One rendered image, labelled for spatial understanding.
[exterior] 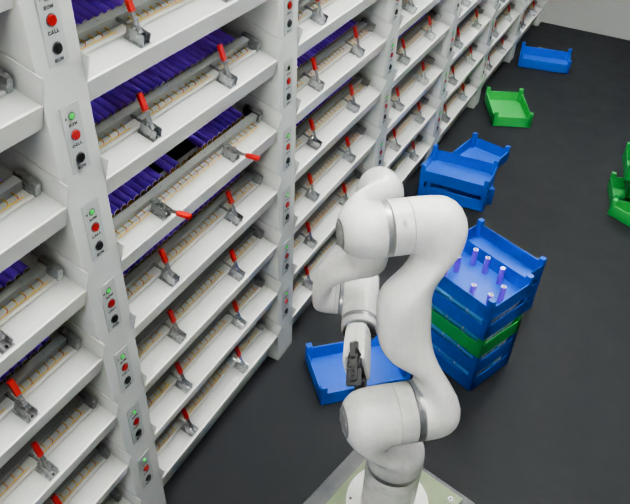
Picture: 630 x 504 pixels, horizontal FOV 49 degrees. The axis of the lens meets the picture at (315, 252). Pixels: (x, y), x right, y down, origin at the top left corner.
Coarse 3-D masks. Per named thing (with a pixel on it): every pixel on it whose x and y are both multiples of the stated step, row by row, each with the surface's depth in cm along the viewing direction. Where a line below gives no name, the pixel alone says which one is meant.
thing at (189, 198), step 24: (240, 120) 176; (264, 120) 178; (240, 144) 170; (264, 144) 174; (216, 168) 161; (240, 168) 168; (192, 192) 154; (144, 216) 145; (120, 240) 139; (144, 240) 141
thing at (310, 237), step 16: (352, 176) 261; (336, 192) 250; (352, 192) 256; (320, 208) 241; (336, 208) 247; (304, 224) 234; (320, 224) 239; (304, 240) 231; (320, 240) 234; (304, 256) 227
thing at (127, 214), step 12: (252, 120) 174; (228, 132) 167; (240, 132) 171; (216, 144) 163; (204, 156) 159; (180, 168) 154; (192, 168) 157; (168, 180) 151; (156, 192) 147; (168, 192) 150; (132, 204) 143; (144, 204) 145; (120, 216) 140; (132, 216) 143
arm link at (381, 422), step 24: (384, 384) 134; (408, 384) 133; (360, 408) 129; (384, 408) 129; (408, 408) 130; (360, 432) 129; (384, 432) 129; (408, 432) 130; (384, 456) 135; (408, 456) 140; (384, 480) 142; (408, 480) 142
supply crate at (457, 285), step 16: (464, 256) 229; (480, 256) 226; (448, 272) 222; (464, 272) 223; (480, 272) 223; (496, 272) 223; (512, 272) 217; (448, 288) 214; (464, 288) 217; (480, 288) 217; (496, 288) 217; (512, 288) 217; (528, 288) 213; (464, 304) 211; (480, 304) 205; (496, 304) 212; (512, 304) 211
